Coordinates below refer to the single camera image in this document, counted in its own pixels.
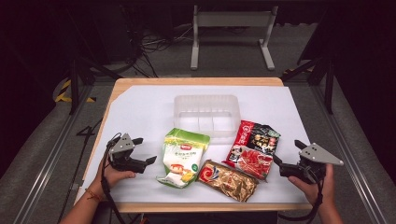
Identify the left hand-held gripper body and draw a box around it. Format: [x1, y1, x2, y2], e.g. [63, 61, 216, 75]
[106, 133, 148, 175]

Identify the person's right hand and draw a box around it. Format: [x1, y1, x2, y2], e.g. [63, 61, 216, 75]
[288, 163, 335, 208]

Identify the white metal stand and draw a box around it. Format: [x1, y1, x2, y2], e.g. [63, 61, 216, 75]
[190, 4, 279, 71]

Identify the red string bracelet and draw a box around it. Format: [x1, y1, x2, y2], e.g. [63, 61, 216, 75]
[85, 188, 104, 203]

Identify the black metal stand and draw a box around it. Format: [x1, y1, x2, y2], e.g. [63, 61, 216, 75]
[279, 8, 336, 115]
[66, 6, 125, 116]

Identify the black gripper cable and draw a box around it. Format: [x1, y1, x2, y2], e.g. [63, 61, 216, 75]
[101, 133, 127, 224]
[277, 167, 325, 222]

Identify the green and white bag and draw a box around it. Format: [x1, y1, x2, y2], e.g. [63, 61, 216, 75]
[156, 127, 211, 189]

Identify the red and black bag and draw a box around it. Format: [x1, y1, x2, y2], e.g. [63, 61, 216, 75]
[222, 119, 282, 182]

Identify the aluminium floor rail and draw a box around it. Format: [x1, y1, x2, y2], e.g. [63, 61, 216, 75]
[12, 83, 94, 224]
[311, 83, 389, 224]

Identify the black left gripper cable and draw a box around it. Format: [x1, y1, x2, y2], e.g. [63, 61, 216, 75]
[101, 133, 127, 224]

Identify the tangle of floor cables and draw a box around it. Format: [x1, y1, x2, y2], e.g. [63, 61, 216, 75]
[124, 24, 194, 78]

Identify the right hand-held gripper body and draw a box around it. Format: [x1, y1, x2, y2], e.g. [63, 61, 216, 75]
[278, 142, 345, 185]

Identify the yellow black hazard tape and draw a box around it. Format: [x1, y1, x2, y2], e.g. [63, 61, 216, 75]
[54, 78, 97, 104]

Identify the clear plastic container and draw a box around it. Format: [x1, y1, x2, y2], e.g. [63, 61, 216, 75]
[173, 94, 242, 139]

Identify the gold foil packet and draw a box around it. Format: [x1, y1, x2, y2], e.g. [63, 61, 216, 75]
[197, 159, 260, 203]

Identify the white table sheet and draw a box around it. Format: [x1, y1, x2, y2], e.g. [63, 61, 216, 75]
[76, 85, 312, 204]

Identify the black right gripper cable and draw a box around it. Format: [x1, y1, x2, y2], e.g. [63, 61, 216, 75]
[277, 167, 325, 222]

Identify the person's left hand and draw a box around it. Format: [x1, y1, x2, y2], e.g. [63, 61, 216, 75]
[92, 155, 137, 195]

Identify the black floor tape mark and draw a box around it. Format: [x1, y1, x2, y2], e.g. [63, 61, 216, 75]
[76, 118, 104, 138]

